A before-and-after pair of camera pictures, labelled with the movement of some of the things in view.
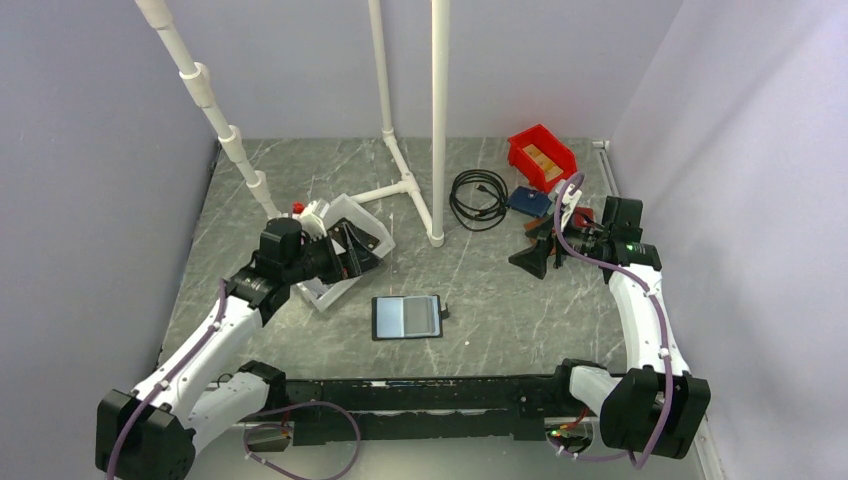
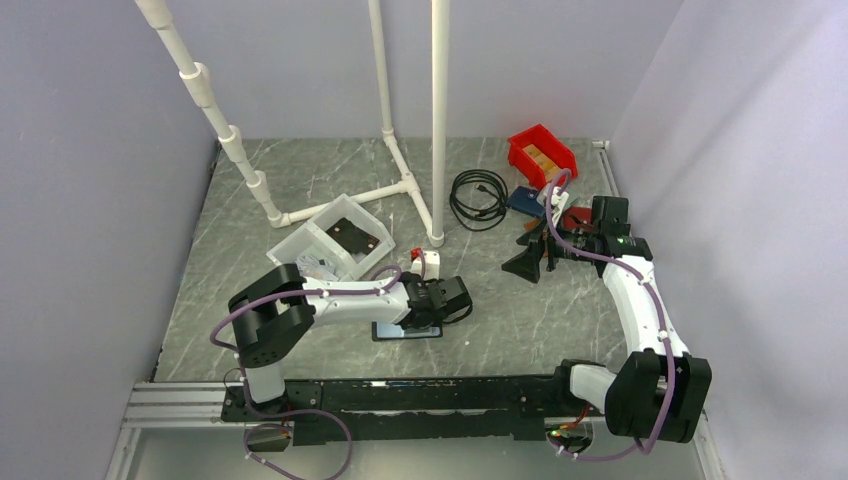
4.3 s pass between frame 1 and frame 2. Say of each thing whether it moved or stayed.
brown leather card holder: stayed
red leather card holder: stayed
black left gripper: moved
